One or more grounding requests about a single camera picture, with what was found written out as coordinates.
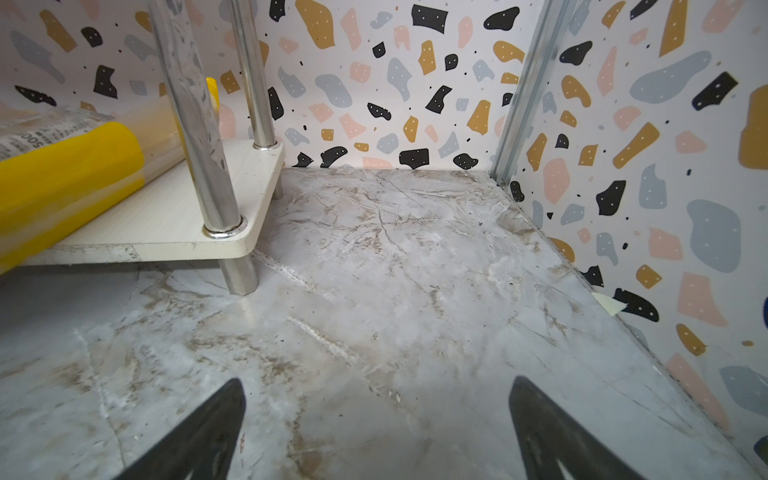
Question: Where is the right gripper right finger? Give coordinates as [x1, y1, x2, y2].
[508, 376, 641, 479]

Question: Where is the yellow spaghetti bag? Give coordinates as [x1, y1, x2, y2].
[1, 96, 185, 272]

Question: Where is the clear blue-end spaghetti bag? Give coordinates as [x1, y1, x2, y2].
[1, 107, 114, 161]

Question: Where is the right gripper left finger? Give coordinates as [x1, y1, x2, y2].
[117, 378, 246, 479]

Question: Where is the white two-tier shelf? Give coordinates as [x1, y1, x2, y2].
[18, 1, 285, 295]

